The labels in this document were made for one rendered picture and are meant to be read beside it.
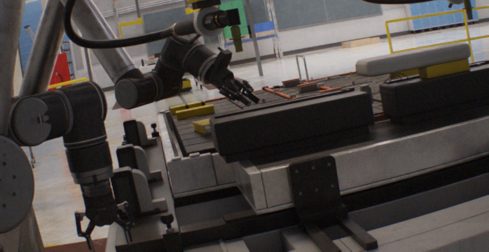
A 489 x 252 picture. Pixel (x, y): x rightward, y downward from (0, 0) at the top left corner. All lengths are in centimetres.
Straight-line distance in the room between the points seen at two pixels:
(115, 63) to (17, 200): 122
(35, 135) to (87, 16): 111
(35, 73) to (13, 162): 180
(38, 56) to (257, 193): 159
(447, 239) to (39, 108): 91
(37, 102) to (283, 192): 64
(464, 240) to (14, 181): 91
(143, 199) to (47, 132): 55
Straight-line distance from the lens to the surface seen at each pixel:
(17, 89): 1025
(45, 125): 154
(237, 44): 184
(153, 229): 185
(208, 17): 194
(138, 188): 200
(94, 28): 255
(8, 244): 187
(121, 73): 248
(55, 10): 300
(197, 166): 210
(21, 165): 137
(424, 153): 185
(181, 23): 215
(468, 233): 149
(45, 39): 306
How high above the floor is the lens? 133
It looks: 6 degrees down
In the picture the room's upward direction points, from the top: 11 degrees counter-clockwise
